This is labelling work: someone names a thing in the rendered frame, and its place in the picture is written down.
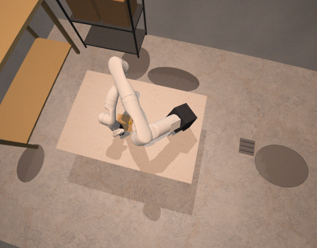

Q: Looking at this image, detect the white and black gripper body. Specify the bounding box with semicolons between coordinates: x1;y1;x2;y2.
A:
111;121;124;137

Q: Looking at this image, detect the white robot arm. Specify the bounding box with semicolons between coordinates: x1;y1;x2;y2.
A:
98;57;181;146

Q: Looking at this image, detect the orange square mat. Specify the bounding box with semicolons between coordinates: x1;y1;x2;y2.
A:
117;114;133;132

